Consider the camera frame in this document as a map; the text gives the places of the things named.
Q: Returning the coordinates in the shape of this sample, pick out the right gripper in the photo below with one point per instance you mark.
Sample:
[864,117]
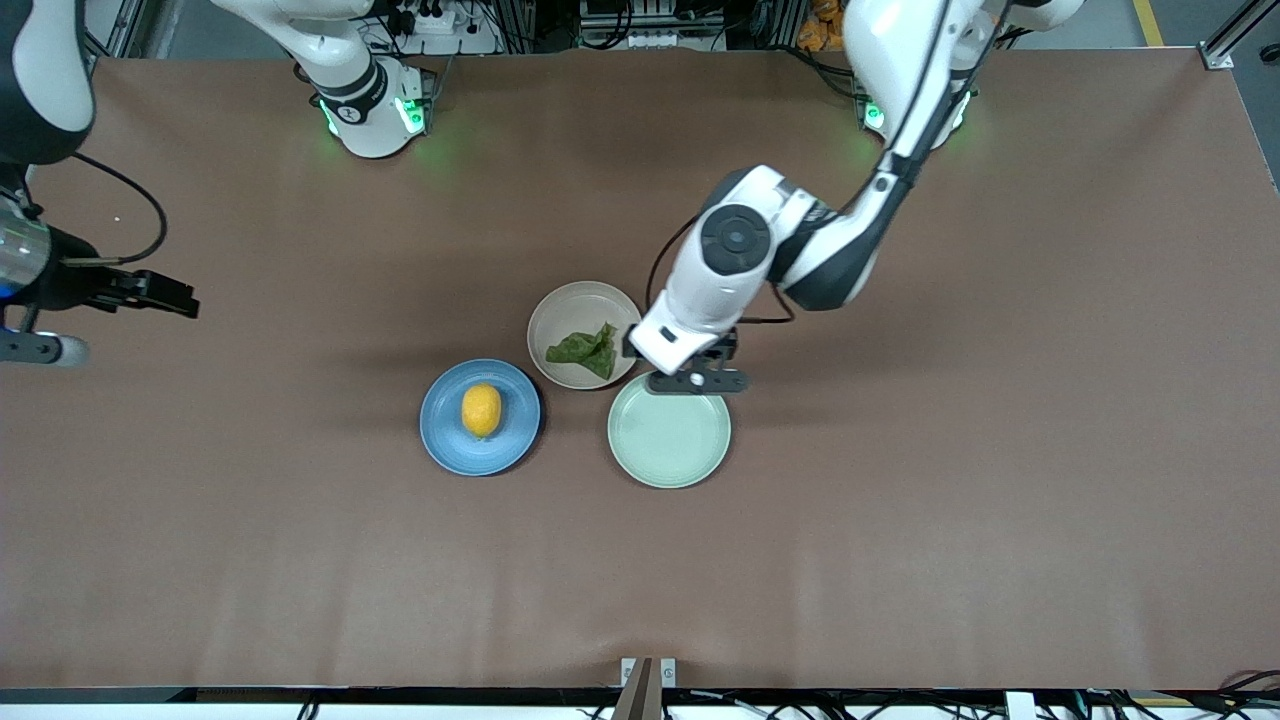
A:
[77,281]

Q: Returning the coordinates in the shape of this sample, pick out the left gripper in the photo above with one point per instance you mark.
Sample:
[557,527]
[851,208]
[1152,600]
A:
[726,344]

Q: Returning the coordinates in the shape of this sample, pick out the green lettuce leaf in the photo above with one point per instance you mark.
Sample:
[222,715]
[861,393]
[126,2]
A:
[590,350]

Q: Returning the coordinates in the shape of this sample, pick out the yellow lemon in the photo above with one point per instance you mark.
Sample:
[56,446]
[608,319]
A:
[481,410]

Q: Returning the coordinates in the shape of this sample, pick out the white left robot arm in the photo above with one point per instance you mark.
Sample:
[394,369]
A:
[735,240]

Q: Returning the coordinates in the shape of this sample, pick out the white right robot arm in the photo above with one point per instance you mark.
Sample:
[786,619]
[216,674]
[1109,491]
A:
[360,110]

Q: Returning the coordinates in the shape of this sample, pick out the beige plate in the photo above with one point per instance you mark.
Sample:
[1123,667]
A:
[570,310]

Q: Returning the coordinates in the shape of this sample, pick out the light green plate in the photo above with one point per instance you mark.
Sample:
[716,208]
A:
[670,440]

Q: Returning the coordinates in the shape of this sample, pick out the blue plate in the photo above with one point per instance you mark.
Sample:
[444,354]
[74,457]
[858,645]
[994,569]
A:
[450,440]

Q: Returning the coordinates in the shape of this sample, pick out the white control equipment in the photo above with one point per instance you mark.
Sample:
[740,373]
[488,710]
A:
[650,40]

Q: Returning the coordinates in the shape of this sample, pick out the bag of orange fruits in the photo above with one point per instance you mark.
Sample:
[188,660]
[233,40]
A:
[820,30]

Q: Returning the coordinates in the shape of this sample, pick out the brown table cover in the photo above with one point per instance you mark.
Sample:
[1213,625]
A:
[900,600]

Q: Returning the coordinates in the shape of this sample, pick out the white power strip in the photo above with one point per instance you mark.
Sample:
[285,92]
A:
[435,22]

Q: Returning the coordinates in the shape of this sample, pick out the silver table edge bracket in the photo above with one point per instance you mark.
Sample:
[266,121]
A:
[627,672]

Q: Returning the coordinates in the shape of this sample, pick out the aluminium frame profile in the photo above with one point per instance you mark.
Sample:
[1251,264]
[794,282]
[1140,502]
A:
[1218,58]

